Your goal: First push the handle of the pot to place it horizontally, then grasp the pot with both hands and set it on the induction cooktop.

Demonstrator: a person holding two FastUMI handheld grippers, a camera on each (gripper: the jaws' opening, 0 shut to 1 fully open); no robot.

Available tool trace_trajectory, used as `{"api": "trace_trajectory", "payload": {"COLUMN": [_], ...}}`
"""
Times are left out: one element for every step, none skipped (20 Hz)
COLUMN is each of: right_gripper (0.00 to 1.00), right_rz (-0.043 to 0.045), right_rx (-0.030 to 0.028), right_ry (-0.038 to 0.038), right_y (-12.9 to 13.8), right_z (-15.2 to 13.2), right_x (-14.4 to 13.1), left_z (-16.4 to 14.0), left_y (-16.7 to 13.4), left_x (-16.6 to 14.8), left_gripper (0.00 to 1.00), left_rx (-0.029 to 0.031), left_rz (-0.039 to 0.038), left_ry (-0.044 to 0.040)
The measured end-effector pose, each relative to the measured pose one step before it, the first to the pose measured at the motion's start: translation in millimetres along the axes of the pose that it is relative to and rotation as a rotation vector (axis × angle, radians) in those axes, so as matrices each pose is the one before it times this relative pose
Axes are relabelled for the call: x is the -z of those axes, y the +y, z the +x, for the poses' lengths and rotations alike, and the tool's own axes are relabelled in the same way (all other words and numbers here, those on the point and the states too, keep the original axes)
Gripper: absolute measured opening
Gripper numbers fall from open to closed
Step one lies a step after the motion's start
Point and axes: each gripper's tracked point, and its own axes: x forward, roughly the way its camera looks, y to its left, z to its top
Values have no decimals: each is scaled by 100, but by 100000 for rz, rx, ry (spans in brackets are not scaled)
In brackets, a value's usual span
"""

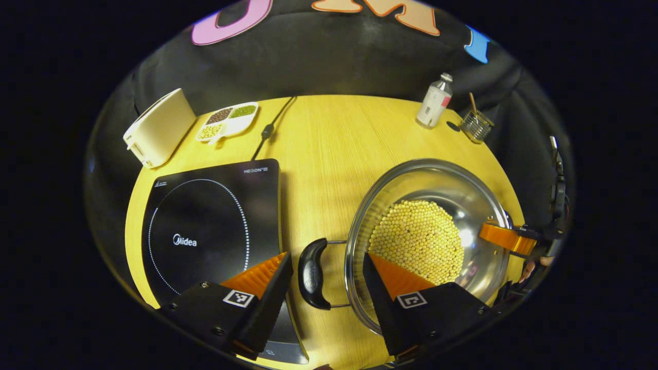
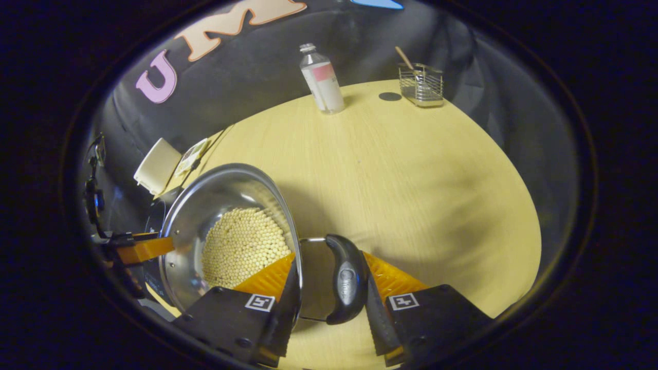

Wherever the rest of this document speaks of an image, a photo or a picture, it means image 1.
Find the black induction cooktop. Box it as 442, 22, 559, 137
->
141, 158, 310, 365

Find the white toaster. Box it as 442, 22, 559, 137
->
122, 87, 197, 170

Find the clear ribbed holder cup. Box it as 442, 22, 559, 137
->
460, 109, 496, 144

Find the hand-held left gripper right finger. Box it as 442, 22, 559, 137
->
362, 251, 498, 359

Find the black power cable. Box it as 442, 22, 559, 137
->
250, 95, 298, 161

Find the pile of soybeans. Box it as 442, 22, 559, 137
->
368, 199, 465, 286

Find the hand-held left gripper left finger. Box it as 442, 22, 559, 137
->
157, 251, 295, 361

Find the white divided bean dish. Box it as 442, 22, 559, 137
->
195, 101, 260, 145

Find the stainless steel pot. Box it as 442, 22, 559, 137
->
298, 158, 515, 336

